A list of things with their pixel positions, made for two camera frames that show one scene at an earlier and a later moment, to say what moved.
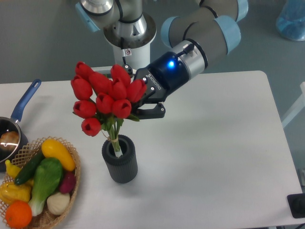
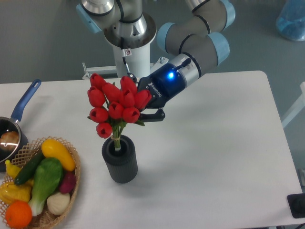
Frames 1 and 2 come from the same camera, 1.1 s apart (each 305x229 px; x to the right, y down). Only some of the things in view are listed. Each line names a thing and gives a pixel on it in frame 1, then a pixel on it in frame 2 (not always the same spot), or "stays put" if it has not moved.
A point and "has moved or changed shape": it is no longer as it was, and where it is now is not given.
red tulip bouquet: [105, 100] has moved or changed shape
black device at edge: [297, 203] stays put
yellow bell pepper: [9, 192] stays put
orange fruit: [18, 214] stays put
